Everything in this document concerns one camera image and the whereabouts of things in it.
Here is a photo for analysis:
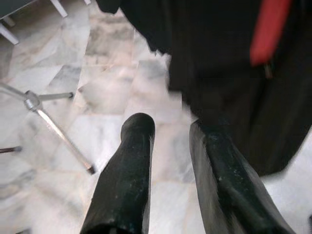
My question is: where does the silver metal clothes rack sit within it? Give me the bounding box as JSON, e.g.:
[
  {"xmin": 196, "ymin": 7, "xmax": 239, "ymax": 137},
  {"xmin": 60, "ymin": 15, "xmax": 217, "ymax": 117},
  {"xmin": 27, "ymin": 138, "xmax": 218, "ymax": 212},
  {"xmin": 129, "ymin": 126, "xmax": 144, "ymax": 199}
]
[{"xmin": 0, "ymin": 82, "xmax": 96, "ymax": 175}]

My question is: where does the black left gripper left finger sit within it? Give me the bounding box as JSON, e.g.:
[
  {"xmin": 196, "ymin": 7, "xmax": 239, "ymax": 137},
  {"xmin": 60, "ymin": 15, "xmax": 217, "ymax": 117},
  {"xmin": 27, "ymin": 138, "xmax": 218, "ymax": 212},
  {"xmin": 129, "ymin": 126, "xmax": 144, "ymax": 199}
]
[{"xmin": 80, "ymin": 112, "xmax": 156, "ymax": 234}]

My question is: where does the black jersey with red collar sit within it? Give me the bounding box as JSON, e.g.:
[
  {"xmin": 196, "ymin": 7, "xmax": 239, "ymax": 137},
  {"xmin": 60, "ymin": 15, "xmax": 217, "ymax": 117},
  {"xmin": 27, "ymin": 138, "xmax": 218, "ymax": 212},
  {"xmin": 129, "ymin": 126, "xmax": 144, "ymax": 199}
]
[{"xmin": 95, "ymin": 0, "xmax": 312, "ymax": 176}]

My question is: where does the black TV console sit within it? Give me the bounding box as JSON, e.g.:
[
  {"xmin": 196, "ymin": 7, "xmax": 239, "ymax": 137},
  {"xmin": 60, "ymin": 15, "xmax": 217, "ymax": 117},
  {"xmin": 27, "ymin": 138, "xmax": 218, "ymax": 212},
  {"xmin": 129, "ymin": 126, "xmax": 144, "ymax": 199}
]
[{"xmin": 0, "ymin": 0, "xmax": 92, "ymax": 46}]

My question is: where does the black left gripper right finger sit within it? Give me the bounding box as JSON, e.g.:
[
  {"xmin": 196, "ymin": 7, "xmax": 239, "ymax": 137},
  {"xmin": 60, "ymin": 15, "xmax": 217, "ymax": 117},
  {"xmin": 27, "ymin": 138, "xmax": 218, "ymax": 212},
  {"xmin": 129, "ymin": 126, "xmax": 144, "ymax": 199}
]
[{"xmin": 189, "ymin": 119, "xmax": 295, "ymax": 234}]

